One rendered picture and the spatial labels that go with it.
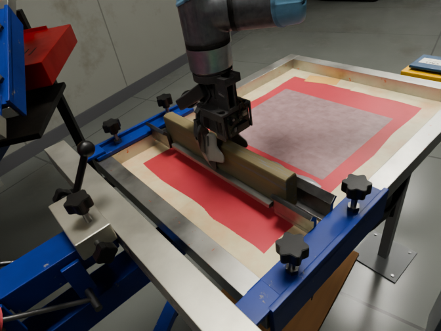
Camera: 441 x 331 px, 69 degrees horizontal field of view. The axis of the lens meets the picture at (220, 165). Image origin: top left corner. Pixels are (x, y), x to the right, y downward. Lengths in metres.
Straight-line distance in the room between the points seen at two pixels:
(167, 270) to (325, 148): 0.48
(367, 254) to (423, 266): 0.24
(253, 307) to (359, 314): 1.19
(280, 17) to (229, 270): 0.38
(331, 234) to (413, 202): 1.60
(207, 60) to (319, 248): 0.34
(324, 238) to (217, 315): 0.21
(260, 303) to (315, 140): 0.47
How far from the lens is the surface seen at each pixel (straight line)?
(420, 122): 0.92
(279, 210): 0.58
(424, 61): 1.23
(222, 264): 0.52
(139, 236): 0.53
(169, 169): 0.79
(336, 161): 0.76
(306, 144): 0.80
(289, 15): 0.51
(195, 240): 0.56
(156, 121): 0.91
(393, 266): 1.78
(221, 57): 0.54
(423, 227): 2.00
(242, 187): 0.63
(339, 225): 0.56
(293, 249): 0.44
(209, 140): 0.63
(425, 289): 1.76
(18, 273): 0.59
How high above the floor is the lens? 1.41
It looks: 37 degrees down
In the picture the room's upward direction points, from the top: 11 degrees counter-clockwise
